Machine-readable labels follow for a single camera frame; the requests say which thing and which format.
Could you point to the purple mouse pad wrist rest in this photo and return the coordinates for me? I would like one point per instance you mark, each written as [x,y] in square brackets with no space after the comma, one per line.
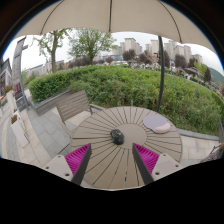
[157,123]

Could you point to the beige patio umbrella canopy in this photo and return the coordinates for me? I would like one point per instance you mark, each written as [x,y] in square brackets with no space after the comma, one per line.
[110,16]

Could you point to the tall street signboard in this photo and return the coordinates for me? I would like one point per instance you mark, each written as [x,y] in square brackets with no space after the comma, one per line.
[20,98]

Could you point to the dark umbrella pole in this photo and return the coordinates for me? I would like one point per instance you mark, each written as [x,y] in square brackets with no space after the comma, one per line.
[162,60]

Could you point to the round slatted patio table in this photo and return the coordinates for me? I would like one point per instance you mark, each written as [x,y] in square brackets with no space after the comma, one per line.
[112,166]

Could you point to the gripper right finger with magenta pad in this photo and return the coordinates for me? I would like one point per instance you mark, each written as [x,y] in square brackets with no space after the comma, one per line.
[153,166]

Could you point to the black computer mouse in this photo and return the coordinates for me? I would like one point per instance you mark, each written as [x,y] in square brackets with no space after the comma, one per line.
[117,136]

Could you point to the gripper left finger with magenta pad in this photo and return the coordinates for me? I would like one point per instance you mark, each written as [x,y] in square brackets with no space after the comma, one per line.
[71,167]

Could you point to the slatted outdoor chair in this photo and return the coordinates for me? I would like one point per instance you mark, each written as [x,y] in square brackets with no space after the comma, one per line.
[72,105]

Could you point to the green hedge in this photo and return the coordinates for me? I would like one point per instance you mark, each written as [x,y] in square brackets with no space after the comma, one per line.
[188,105]

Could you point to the white planter with flowers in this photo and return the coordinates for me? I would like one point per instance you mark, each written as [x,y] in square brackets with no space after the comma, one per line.
[19,130]

